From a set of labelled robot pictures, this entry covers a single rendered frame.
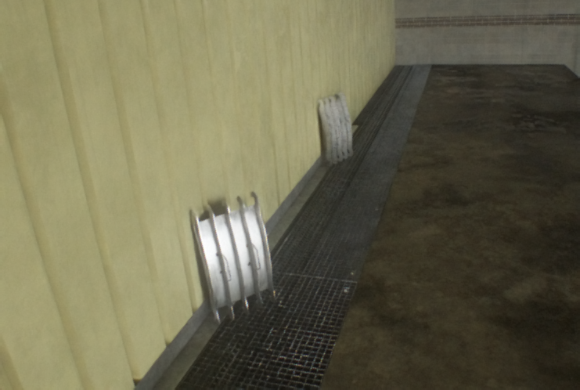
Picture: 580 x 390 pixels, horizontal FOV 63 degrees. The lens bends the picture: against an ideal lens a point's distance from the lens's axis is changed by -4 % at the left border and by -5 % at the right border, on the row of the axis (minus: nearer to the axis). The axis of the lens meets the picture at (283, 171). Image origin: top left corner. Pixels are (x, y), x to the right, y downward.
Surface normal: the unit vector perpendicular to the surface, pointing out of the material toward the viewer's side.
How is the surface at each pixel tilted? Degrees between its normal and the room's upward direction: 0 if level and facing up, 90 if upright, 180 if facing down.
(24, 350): 90
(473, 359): 0
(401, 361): 0
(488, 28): 90
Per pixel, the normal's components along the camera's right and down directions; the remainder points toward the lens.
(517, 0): -0.33, 0.36
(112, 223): 0.94, 0.05
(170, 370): -0.07, -0.93
